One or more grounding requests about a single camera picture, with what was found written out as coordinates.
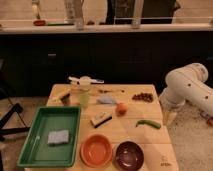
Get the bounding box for person in dark clothes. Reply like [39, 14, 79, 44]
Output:
[105, 0, 181, 25]

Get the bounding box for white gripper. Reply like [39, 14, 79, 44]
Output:
[160, 101, 177, 126]

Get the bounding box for orange peach fruit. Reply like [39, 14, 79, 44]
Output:
[116, 103, 128, 116]

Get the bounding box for dark purple bowl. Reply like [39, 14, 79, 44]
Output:
[115, 141, 144, 171]

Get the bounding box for orange-red bowl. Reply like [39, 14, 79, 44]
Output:
[80, 134, 113, 168]

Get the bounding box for wooden cutting board table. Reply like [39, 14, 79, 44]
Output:
[25, 84, 179, 171]

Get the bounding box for light blue cloth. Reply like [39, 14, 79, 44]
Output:
[97, 95, 116, 104]

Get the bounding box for pile of brown nuts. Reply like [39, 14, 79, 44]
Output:
[132, 93, 153, 102]

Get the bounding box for red object on counter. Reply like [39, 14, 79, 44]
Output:
[33, 20, 46, 26]

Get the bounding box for green plastic tray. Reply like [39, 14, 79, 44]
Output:
[17, 106, 81, 168]

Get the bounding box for blue sponge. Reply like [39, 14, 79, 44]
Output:
[48, 130, 69, 145]

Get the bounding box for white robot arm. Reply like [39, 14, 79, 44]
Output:
[159, 63, 213, 125]

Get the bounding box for green translucent cup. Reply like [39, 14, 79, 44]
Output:
[79, 90, 90, 108]

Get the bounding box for black chair base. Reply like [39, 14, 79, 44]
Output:
[0, 103, 29, 137]

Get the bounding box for white handled tool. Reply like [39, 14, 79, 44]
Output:
[68, 76, 104, 86]

